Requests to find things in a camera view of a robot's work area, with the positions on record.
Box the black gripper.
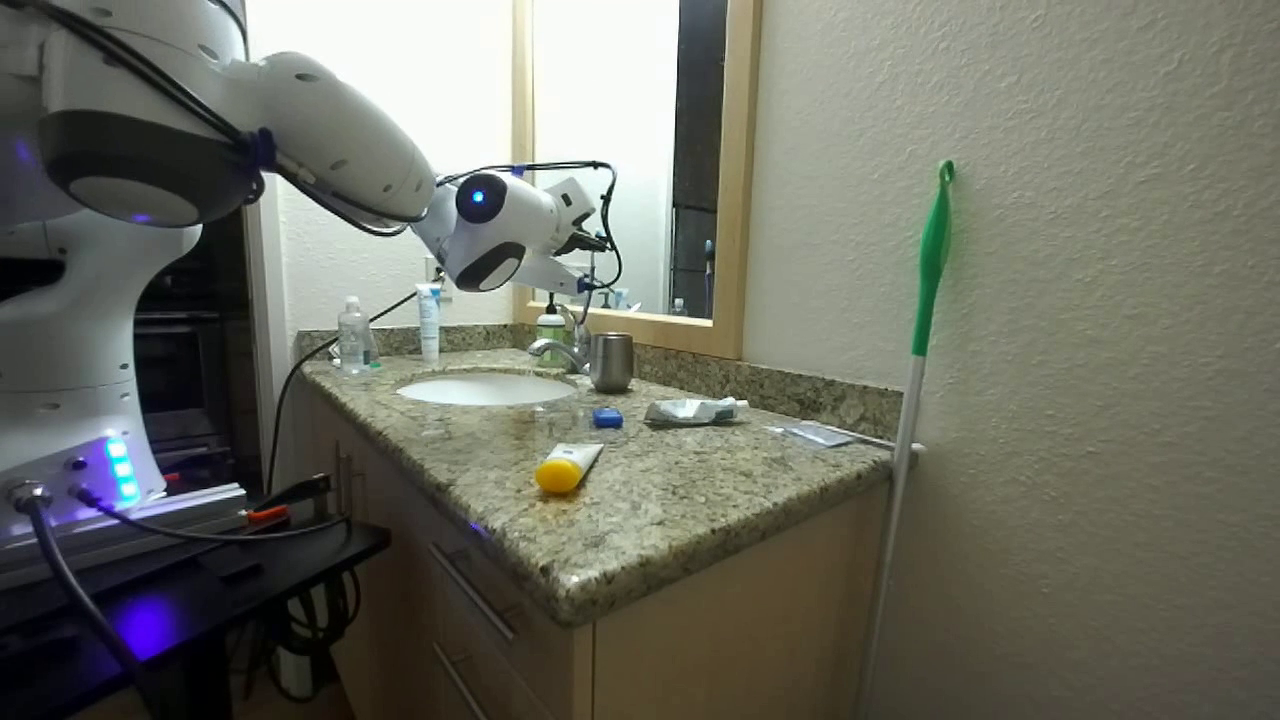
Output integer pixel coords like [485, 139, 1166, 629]
[564, 220, 618, 271]

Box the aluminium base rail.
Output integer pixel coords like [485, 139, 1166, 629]
[0, 481, 250, 574]

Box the white oval sink basin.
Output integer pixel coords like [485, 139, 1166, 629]
[391, 370, 582, 413]

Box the clear plastic wrapper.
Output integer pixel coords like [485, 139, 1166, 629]
[766, 419, 868, 456]

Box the thin black base cable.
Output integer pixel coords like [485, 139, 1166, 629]
[70, 490, 342, 549]

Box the chrome faucet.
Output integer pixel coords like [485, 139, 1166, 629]
[528, 332, 592, 381]

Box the beige vanity cabinet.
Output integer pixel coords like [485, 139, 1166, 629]
[296, 377, 897, 720]

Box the white and blue lotion tube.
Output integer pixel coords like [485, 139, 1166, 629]
[413, 280, 447, 370]

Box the grey toothpaste tube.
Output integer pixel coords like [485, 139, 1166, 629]
[644, 396, 751, 434]

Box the clear plastic bottle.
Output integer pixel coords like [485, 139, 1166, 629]
[334, 292, 373, 377]

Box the black robot table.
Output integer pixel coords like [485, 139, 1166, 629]
[0, 486, 391, 720]

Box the stainless steel cup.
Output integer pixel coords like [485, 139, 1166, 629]
[589, 332, 637, 396]

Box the yellow sponge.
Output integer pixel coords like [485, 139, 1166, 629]
[533, 440, 606, 506]

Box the black power cable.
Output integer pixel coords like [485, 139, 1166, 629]
[259, 285, 428, 501]

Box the green soap pump bottle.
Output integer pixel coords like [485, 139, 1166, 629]
[533, 297, 575, 370]

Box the wooden framed mirror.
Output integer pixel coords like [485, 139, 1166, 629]
[512, 0, 762, 360]

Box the broom with green handle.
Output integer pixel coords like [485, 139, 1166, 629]
[853, 157, 962, 720]

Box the orange clamp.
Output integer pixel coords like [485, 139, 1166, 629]
[241, 474, 334, 533]

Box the thick grey base cable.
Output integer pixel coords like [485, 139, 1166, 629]
[11, 486, 151, 720]

